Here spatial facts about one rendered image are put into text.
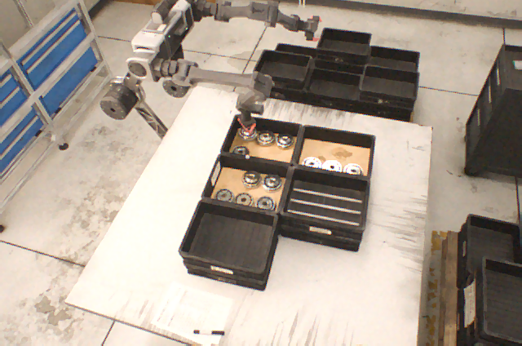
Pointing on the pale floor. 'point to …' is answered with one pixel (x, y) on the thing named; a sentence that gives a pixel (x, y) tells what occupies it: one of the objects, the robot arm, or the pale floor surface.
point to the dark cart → (497, 119)
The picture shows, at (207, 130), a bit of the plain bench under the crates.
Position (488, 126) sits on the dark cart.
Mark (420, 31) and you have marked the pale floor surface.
